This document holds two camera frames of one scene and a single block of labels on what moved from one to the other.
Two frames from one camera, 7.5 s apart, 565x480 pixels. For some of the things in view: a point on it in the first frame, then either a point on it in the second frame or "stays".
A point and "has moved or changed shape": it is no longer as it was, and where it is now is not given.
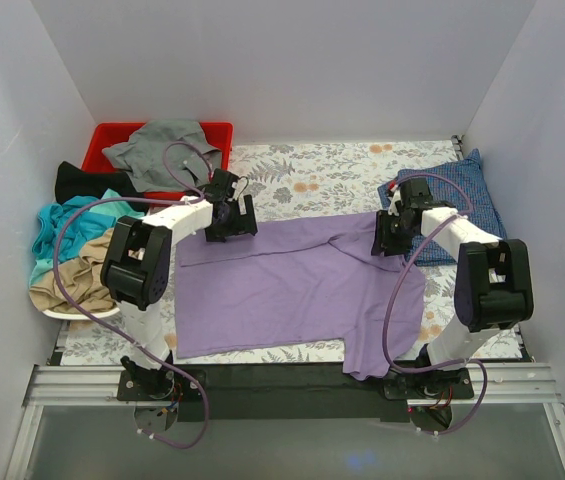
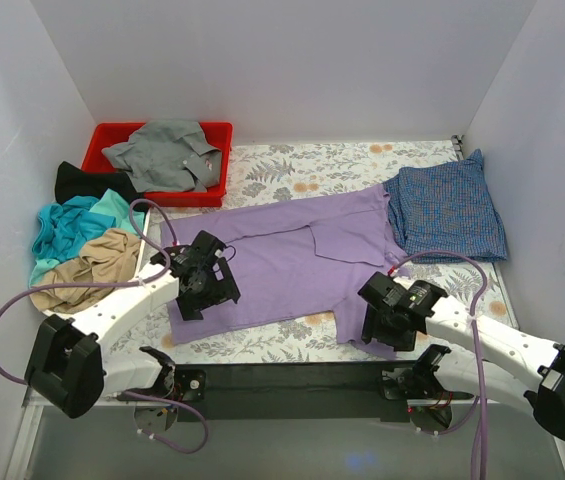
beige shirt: (81, 281) stays
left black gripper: (232, 230) → (217, 295)
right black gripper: (384, 240) → (379, 325)
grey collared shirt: (167, 155) stays
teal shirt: (86, 225) stays
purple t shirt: (300, 280) has moved or changed shape
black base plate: (314, 393) stays
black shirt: (72, 181) stays
